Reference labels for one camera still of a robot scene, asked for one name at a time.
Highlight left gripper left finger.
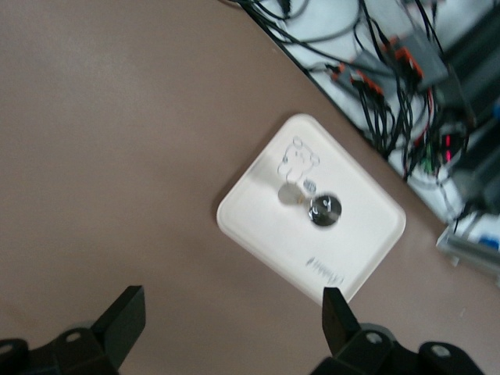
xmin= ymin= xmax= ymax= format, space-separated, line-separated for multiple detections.
xmin=0 ymin=284 xmax=147 ymax=375

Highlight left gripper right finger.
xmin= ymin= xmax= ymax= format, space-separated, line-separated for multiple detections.
xmin=308 ymin=286 xmax=484 ymax=375

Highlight cream rabbit print tray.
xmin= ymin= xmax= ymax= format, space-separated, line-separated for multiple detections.
xmin=216 ymin=112 xmax=407 ymax=305

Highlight small blue cap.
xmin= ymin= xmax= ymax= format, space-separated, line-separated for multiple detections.
xmin=478 ymin=230 xmax=500 ymax=249

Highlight device with red display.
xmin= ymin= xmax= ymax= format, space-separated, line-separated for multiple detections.
xmin=439 ymin=132 xmax=457 ymax=163

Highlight grey box orange connectors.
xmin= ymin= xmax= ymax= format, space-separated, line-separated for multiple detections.
xmin=335 ymin=50 xmax=396 ymax=98
xmin=394 ymin=29 xmax=450 ymax=93

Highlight grey metal mount bracket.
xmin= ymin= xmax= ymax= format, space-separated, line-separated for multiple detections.
xmin=434 ymin=210 xmax=500 ymax=288

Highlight black cable bundle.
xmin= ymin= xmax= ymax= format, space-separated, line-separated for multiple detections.
xmin=218 ymin=0 xmax=481 ymax=180

